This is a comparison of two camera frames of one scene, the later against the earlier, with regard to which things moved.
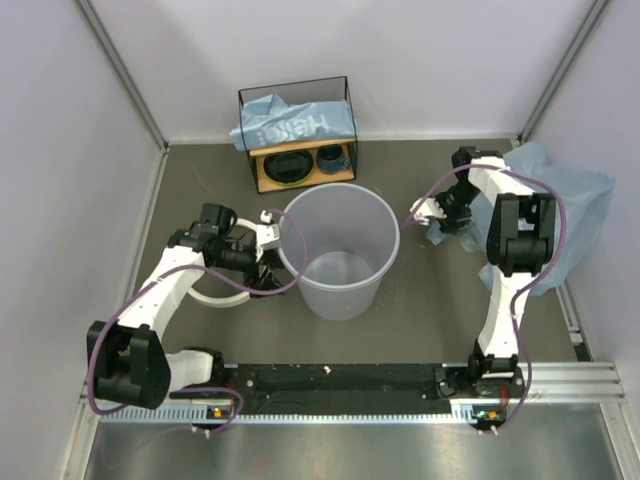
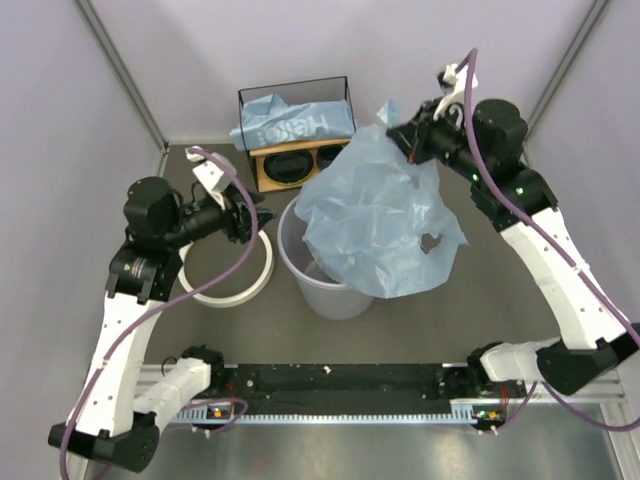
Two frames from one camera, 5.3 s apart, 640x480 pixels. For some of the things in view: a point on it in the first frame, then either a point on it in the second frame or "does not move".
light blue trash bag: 579,196 to 377,222
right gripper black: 451,224 to 411,137
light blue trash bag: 268,120 does not move
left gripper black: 267,280 to 237,226
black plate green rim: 289,167 does not move
